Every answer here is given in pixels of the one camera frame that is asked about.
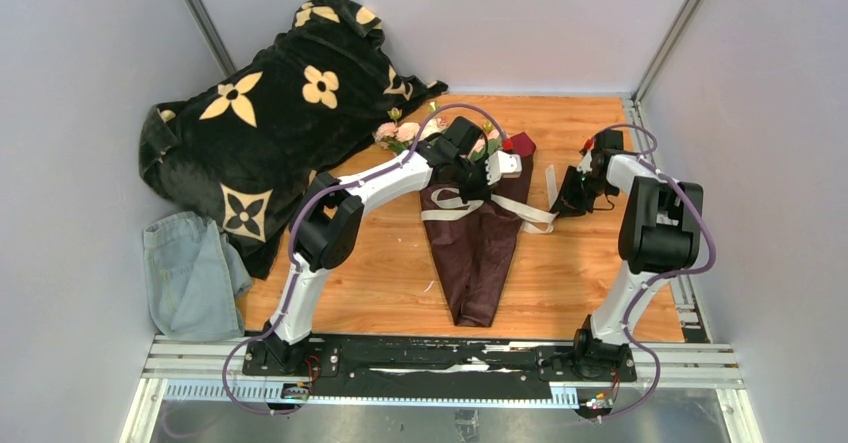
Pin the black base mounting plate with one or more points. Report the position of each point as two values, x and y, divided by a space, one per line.
426 367

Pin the black blanket cream flowers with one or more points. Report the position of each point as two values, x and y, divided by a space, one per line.
242 151

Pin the light blue denim cloth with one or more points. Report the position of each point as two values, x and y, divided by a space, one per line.
194 276

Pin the aluminium frame rail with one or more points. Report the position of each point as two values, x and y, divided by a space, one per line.
196 392

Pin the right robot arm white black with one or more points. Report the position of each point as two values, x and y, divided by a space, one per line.
659 239

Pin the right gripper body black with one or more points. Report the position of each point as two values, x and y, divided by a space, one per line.
573 192

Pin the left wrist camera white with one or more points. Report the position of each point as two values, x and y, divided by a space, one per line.
501 165

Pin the pink fake flower stem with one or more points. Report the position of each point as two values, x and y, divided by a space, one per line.
395 135
489 142

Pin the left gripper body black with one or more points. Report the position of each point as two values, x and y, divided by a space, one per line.
473 179

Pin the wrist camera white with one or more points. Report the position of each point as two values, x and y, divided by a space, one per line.
501 165
585 164

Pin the cream ribbon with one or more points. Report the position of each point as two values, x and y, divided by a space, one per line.
443 203

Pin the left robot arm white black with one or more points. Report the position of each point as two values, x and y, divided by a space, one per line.
325 230

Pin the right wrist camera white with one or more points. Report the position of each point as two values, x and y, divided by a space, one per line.
585 164

